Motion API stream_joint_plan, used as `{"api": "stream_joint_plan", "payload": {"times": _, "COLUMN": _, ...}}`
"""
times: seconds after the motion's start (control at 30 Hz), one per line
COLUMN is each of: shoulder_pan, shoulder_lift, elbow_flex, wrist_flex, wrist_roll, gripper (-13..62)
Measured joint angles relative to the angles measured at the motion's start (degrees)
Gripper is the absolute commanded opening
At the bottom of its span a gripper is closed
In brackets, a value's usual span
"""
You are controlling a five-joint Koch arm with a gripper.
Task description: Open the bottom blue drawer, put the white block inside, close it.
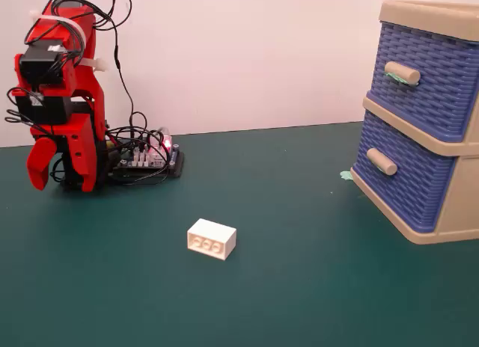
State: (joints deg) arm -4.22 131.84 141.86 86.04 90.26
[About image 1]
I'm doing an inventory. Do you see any blue woven drawer taped handle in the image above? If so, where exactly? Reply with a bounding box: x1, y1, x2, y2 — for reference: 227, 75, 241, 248
371, 21, 479, 143

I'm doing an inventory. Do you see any black gripper servo cable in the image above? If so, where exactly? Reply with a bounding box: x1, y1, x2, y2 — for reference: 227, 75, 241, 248
4, 87, 38, 126

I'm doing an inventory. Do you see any white toy brick cube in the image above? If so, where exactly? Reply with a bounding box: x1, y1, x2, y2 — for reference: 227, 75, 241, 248
186, 218, 237, 262

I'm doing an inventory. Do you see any white plastic cable tie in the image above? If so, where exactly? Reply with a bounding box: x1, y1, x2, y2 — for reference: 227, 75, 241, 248
76, 57, 110, 73
29, 9, 85, 53

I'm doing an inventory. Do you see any green tape on handle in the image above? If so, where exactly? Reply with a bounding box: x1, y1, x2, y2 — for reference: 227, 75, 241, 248
385, 71, 419, 88

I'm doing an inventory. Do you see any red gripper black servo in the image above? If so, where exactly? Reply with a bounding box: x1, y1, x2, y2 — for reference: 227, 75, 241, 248
9, 85, 100, 193

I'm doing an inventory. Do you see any blue woven drawer beige handle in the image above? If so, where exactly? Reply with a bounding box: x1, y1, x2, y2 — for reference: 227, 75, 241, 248
351, 109, 457, 233

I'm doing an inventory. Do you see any beige plastic drawer cabinet frame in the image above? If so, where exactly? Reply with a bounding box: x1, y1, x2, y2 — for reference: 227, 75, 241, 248
350, 0, 479, 245

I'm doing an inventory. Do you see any long thin black cable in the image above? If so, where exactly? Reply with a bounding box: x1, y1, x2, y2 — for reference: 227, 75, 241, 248
89, 0, 150, 138

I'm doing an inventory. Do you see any motor controller circuit board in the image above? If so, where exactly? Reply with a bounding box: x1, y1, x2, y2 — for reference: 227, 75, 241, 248
108, 133, 185, 178

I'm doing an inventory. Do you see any dark green cutting mat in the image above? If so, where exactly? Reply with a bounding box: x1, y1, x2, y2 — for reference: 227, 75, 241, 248
0, 121, 479, 347

